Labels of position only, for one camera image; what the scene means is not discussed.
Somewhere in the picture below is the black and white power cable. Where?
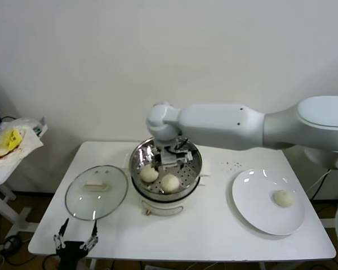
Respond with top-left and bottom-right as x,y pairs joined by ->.
308,168 -> 332,199

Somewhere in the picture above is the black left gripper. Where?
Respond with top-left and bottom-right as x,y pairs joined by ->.
54,218 -> 99,270

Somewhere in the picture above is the white stand base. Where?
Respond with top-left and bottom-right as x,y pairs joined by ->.
312,202 -> 338,228

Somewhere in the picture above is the teal and white box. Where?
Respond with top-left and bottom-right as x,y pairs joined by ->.
32,117 -> 49,138

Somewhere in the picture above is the white round plate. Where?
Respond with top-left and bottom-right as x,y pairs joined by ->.
232,168 -> 306,236

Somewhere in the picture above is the white side table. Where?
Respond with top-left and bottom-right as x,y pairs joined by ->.
0,123 -> 50,234

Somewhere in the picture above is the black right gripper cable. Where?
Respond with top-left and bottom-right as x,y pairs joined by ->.
174,137 -> 190,150

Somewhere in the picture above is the white electric cooker base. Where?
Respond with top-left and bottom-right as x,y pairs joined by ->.
121,153 -> 212,217

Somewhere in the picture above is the white steamed baozi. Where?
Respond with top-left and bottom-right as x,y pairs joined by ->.
140,164 -> 160,182
272,189 -> 296,209
159,174 -> 181,195

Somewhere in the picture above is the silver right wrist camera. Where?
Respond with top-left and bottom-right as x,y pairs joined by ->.
176,148 -> 194,165

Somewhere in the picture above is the stainless steel steamer basket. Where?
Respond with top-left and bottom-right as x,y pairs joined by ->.
128,134 -> 203,202

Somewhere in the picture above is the round glass pot lid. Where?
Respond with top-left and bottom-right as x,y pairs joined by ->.
65,165 -> 130,220

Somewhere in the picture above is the plastic bag with yellow contents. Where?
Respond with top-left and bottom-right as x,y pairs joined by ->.
0,118 -> 45,169

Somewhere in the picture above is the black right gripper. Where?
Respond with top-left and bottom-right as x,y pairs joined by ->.
154,151 -> 170,170

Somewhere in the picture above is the floor power strip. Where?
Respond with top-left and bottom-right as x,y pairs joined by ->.
0,236 -> 22,255

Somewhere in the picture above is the dark crumbs scatter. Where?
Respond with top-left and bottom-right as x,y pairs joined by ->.
219,160 -> 243,171

